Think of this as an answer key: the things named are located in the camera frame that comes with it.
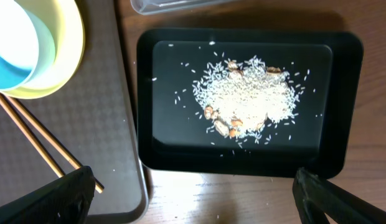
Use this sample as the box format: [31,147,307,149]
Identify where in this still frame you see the black tray bin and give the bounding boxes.
[137,28,364,178]

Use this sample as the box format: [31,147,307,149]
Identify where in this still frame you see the rice and nut scraps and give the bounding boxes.
[151,40,324,156]

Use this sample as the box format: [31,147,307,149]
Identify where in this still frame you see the clear plastic bin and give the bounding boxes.
[130,0,232,16]

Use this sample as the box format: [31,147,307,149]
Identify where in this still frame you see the light blue bowl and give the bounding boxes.
[0,1,56,90]

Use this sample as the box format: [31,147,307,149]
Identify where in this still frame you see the wooden chopstick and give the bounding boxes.
[5,95,105,194]
[0,94,65,177]

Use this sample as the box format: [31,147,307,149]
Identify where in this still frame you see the yellow plate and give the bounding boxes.
[1,0,85,99]

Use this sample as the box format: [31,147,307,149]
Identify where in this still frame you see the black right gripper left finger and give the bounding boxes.
[0,166,95,224]

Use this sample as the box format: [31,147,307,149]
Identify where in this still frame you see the dark brown serving tray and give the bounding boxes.
[0,0,148,223]

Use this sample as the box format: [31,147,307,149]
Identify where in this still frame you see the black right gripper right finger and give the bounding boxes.
[293,168,386,224]

